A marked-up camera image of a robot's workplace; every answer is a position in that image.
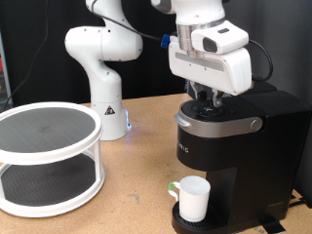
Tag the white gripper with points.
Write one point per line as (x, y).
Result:
(211, 74)

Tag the black Keurig coffee machine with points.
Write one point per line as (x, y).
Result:
(253, 156)

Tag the white mug with green tag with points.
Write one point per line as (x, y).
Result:
(194, 201)

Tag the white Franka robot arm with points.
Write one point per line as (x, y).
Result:
(104, 91)

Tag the gray partition panel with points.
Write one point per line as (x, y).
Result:
(286, 32)

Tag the black tape strip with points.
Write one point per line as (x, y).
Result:
(274, 226)

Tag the white two-tier turntable shelf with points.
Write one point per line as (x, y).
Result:
(48, 130)

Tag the black backdrop curtain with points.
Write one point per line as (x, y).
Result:
(32, 48)

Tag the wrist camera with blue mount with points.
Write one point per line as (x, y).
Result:
(165, 41)

